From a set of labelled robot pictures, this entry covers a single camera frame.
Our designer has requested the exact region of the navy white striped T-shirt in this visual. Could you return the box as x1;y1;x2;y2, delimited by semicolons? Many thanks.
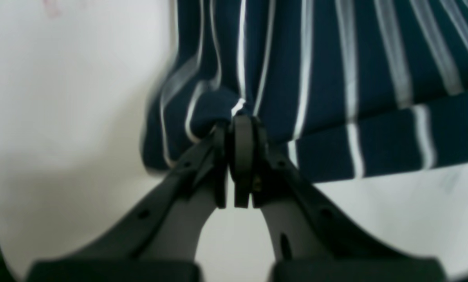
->
141;0;468;183

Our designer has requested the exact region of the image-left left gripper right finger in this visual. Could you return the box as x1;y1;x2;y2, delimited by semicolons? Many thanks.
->
230;115;447;282

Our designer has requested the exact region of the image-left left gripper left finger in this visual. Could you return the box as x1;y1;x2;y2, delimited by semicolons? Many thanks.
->
26;125;228;282

